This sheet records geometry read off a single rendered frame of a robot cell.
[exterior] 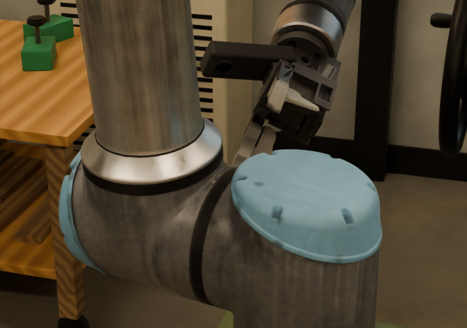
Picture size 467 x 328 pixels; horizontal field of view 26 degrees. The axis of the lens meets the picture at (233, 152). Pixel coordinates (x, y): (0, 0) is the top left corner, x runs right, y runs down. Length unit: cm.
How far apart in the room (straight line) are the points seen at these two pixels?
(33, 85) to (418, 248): 109
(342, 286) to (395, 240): 175
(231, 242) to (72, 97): 128
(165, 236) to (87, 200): 10
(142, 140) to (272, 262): 18
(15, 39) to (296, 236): 176
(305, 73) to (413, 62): 174
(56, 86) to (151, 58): 135
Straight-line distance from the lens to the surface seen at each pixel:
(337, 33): 132
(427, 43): 294
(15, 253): 235
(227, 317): 128
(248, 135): 124
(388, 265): 263
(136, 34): 95
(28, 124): 212
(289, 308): 99
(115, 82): 98
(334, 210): 96
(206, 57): 125
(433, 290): 255
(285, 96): 114
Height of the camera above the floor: 136
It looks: 25 degrees down
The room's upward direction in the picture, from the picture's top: straight up
